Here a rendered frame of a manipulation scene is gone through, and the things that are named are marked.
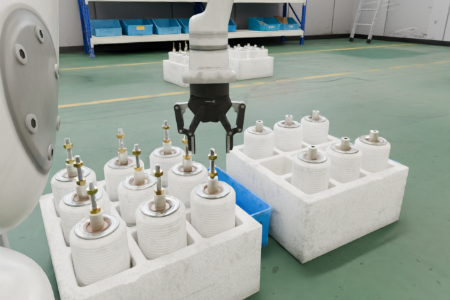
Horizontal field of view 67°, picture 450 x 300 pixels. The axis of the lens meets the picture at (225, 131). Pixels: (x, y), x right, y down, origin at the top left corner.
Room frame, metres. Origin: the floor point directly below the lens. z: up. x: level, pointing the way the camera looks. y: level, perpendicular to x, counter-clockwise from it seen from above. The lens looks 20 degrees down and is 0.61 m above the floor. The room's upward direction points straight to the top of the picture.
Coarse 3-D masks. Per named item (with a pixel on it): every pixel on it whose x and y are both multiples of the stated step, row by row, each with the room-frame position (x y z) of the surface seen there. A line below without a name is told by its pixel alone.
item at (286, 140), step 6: (276, 126) 1.05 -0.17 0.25; (300, 126) 1.05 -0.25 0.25; (276, 132) 1.04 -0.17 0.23; (282, 132) 1.02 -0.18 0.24; (288, 132) 1.02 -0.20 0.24; (294, 132) 1.02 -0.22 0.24; (300, 132) 1.03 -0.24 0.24; (276, 138) 1.04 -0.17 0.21; (282, 138) 1.02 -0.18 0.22; (288, 138) 1.02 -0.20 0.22; (294, 138) 1.02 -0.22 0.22; (300, 138) 1.03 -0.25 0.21; (276, 144) 1.04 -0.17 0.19; (282, 144) 1.02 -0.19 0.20; (288, 144) 1.02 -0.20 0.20; (294, 144) 1.02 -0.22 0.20; (300, 144) 1.04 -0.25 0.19; (282, 150) 1.02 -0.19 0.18; (288, 150) 1.02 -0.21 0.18; (294, 150) 1.02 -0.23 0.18
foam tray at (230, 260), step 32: (256, 224) 0.61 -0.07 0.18; (64, 256) 0.51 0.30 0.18; (192, 256) 0.52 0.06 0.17; (224, 256) 0.56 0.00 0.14; (256, 256) 0.60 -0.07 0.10; (64, 288) 0.44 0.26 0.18; (96, 288) 0.44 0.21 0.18; (128, 288) 0.45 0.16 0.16; (160, 288) 0.48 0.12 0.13; (192, 288) 0.52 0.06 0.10; (224, 288) 0.56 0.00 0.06; (256, 288) 0.60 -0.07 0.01
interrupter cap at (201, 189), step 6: (198, 186) 0.64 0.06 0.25; (204, 186) 0.64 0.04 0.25; (222, 186) 0.64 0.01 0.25; (228, 186) 0.64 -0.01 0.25; (198, 192) 0.62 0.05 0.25; (204, 192) 0.62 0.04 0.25; (216, 192) 0.62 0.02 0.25; (222, 192) 0.62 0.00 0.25; (228, 192) 0.62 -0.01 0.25; (204, 198) 0.60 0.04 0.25; (210, 198) 0.59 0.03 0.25; (216, 198) 0.60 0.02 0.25
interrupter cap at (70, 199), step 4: (68, 192) 0.62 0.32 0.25; (72, 192) 0.62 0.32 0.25; (76, 192) 0.62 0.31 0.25; (100, 192) 0.62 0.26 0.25; (64, 196) 0.60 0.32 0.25; (68, 196) 0.60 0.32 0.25; (72, 196) 0.60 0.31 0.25; (76, 196) 0.61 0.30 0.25; (96, 196) 0.60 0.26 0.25; (100, 196) 0.60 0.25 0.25; (64, 200) 0.58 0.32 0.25; (68, 200) 0.59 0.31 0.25; (72, 200) 0.59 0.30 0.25; (76, 200) 0.59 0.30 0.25; (80, 200) 0.59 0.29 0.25; (84, 200) 0.59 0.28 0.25; (88, 200) 0.59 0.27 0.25; (68, 204) 0.57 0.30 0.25; (72, 204) 0.57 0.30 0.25; (76, 204) 0.57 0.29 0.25; (80, 204) 0.57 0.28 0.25; (84, 204) 0.57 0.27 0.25; (88, 204) 0.57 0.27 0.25
